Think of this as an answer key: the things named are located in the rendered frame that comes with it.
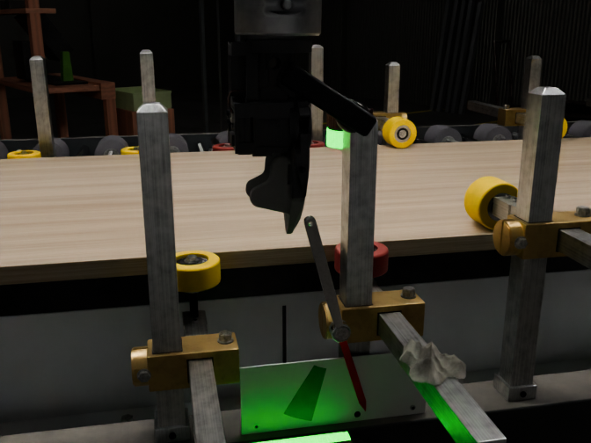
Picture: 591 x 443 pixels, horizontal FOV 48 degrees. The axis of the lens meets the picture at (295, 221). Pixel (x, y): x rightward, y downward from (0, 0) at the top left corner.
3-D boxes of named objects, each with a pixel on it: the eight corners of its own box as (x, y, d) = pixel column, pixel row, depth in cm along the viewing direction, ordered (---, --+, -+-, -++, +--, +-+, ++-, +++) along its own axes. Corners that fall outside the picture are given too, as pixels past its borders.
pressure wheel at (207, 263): (233, 325, 97) (230, 252, 94) (199, 347, 91) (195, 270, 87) (191, 314, 101) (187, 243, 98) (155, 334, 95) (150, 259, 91)
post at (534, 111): (528, 417, 97) (567, 88, 83) (507, 419, 97) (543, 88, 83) (516, 403, 101) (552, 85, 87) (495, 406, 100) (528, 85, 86)
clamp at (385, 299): (423, 337, 89) (426, 302, 87) (326, 346, 86) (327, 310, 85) (408, 319, 94) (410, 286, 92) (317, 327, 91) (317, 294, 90)
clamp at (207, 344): (240, 385, 85) (239, 350, 83) (133, 396, 82) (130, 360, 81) (235, 362, 90) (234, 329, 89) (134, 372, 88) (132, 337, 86)
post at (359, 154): (366, 453, 93) (378, 114, 79) (342, 456, 93) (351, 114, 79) (359, 439, 97) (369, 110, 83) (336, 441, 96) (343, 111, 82)
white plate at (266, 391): (426, 414, 92) (430, 350, 89) (242, 436, 87) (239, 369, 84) (424, 411, 93) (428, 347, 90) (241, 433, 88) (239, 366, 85)
